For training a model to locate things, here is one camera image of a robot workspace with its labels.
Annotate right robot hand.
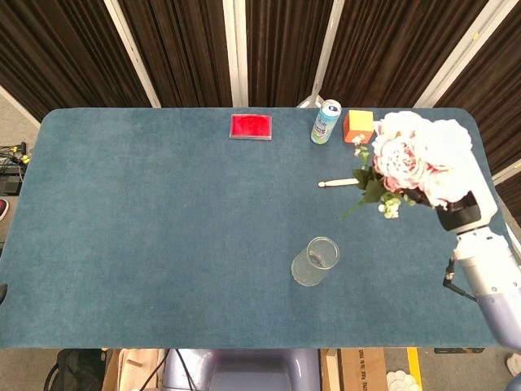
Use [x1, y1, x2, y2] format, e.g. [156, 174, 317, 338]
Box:
[406, 148, 499, 235]

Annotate pink artificial flower bouquet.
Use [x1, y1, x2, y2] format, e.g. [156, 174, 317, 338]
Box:
[339, 110, 478, 222]

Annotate clear glass cup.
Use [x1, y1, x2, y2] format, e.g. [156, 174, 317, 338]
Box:
[291, 236, 340, 288]

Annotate dark brown curtain panel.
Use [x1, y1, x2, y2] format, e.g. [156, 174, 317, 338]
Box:
[497, 174, 521, 230]
[0, 0, 152, 123]
[245, 0, 335, 108]
[320, 0, 489, 109]
[116, 0, 236, 108]
[434, 0, 521, 174]

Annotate black bag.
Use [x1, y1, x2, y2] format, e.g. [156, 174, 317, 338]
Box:
[43, 348, 114, 391]

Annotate black floor device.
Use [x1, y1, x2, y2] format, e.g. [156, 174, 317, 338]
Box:
[0, 162, 26, 197]

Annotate wooden stick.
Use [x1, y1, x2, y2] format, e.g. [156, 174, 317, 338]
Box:
[317, 178, 362, 189]

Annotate orange yellow cube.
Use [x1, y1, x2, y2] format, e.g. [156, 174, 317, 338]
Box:
[343, 109, 376, 145]

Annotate light wooden crate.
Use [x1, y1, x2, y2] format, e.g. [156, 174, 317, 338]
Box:
[100, 348, 169, 391]

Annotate blue felt table mat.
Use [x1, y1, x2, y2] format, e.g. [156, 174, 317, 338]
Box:
[0, 106, 521, 350]

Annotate white green drink can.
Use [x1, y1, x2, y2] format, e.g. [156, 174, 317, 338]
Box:
[310, 99, 341, 145]

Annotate white cauliflower floret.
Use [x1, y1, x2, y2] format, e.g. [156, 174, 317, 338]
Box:
[385, 369, 423, 391]

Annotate brown cardboard box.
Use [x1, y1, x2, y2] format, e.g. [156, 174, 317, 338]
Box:
[339, 348, 388, 391]

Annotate wooden plank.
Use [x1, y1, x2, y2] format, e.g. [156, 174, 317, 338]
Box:
[320, 348, 341, 391]

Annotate red flat box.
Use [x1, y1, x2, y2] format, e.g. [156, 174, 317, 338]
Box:
[229, 114, 273, 142]

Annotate grey purple robot torso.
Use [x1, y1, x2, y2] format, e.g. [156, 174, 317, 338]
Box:
[161, 348, 322, 391]

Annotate white partition post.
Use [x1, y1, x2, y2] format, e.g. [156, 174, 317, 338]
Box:
[103, 0, 162, 108]
[412, 0, 510, 108]
[296, 0, 348, 109]
[221, 0, 250, 108]
[491, 157, 521, 182]

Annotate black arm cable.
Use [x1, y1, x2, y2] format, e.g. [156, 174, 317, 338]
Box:
[443, 257, 479, 304]

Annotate black table bracket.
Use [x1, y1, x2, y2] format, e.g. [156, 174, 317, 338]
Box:
[432, 346, 486, 355]

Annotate cables with yellow plugs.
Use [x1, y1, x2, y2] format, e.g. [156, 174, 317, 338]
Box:
[0, 141, 33, 165]

